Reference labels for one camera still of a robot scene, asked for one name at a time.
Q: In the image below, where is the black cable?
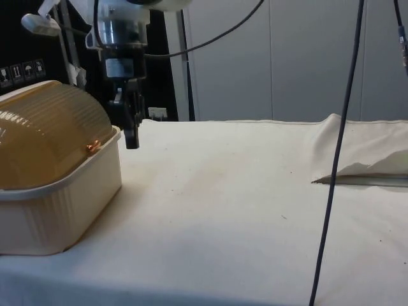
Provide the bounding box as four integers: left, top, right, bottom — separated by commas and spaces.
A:
142, 0, 265, 59
392, 0, 408, 78
179, 8, 196, 122
308, 0, 366, 306

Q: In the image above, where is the silver camera on stand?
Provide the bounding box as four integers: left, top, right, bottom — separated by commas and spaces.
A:
20, 0, 89, 89

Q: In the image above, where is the pale locker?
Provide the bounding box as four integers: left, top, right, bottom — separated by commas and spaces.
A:
168, 0, 272, 123
269, 0, 408, 123

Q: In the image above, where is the rounded box lid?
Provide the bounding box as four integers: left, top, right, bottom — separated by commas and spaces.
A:
0, 80, 115, 193

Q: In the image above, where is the cream box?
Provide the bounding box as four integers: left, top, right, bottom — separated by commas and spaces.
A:
0, 125, 124, 256

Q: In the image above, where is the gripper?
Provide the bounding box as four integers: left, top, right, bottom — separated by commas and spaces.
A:
102, 43, 148, 150

